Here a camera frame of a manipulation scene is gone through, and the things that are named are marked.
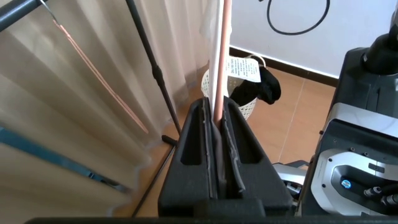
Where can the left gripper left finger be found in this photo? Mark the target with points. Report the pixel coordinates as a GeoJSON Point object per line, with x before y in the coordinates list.
{"type": "Point", "coordinates": [183, 186]}

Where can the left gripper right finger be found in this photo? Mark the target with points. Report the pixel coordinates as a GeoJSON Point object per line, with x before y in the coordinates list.
{"type": "Point", "coordinates": [264, 186]}

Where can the white printed t-shirt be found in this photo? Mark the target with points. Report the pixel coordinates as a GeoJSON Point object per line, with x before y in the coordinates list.
{"type": "Point", "coordinates": [215, 62]}

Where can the pink clothes hanger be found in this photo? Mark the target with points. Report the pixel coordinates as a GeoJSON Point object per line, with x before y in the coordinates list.
{"type": "Point", "coordinates": [222, 62]}
{"type": "Point", "coordinates": [99, 76]}

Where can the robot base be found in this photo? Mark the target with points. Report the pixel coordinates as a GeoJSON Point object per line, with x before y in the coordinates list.
{"type": "Point", "coordinates": [357, 140]}

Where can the white laundry basket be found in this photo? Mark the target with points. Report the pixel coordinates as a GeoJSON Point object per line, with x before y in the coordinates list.
{"type": "Point", "coordinates": [248, 110]}

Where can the black clothes rack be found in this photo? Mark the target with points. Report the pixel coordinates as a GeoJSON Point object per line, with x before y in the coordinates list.
{"type": "Point", "coordinates": [155, 70]}

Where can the black garment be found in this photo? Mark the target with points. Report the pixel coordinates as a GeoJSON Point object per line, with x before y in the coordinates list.
{"type": "Point", "coordinates": [267, 90]}

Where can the beige curtain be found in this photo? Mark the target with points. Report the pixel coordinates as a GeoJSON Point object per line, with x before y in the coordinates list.
{"type": "Point", "coordinates": [77, 102]}
{"type": "Point", "coordinates": [46, 193]}

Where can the window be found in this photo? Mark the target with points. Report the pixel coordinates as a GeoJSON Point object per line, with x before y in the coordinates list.
{"type": "Point", "coordinates": [46, 154]}

